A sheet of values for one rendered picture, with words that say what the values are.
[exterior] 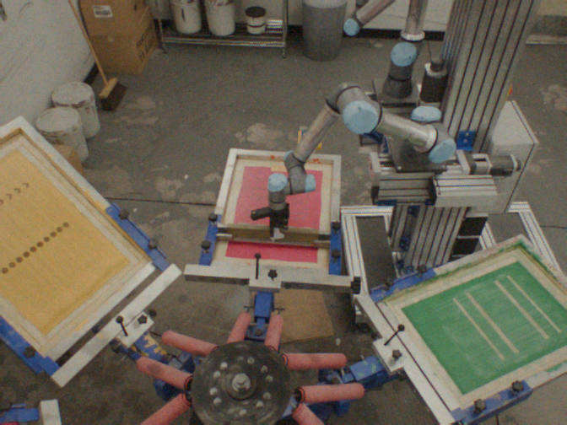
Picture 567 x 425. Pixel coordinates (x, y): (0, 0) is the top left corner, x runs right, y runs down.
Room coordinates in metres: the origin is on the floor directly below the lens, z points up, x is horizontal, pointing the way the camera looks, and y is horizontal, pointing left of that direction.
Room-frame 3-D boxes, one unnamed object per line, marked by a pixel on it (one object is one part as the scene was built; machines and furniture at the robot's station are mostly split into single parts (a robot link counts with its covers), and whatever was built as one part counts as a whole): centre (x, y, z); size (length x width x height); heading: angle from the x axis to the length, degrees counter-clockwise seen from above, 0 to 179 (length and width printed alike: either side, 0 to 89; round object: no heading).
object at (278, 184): (1.56, 0.02, 1.31); 0.09 x 0.08 x 0.11; 102
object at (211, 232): (1.55, 0.33, 0.97); 0.30 x 0.05 x 0.07; 175
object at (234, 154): (1.76, 0.03, 0.97); 0.79 x 0.58 x 0.04; 175
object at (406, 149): (1.83, -0.59, 1.31); 0.15 x 0.15 x 0.10
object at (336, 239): (1.50, -0.23, 0.97); 0.30 x 0.05 x 0.07; 175
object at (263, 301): (1.21, 0.08, 1.02); 0.17 x 0.06 x 0.05; 175
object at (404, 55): (2.33, -0.58, 1.42); 0.13 x 0.12 x 0.14; 156
